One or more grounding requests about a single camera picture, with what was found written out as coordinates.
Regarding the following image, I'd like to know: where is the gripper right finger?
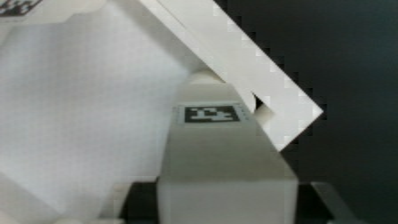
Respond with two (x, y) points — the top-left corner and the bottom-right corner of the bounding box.
(295, 182), (354, 224)

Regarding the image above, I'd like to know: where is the white desk leg with tag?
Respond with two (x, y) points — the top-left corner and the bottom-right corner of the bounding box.
(0, 0), (107, 24)

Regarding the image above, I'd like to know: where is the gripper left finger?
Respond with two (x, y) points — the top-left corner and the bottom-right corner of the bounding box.
(100, 182), (160, 224)

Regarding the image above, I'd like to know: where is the white right fence bar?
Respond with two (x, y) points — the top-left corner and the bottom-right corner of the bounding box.
(158, 0), (323, 150)

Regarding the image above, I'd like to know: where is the white desk top tray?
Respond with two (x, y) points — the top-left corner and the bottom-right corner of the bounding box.
(0, 0), (206, 224)

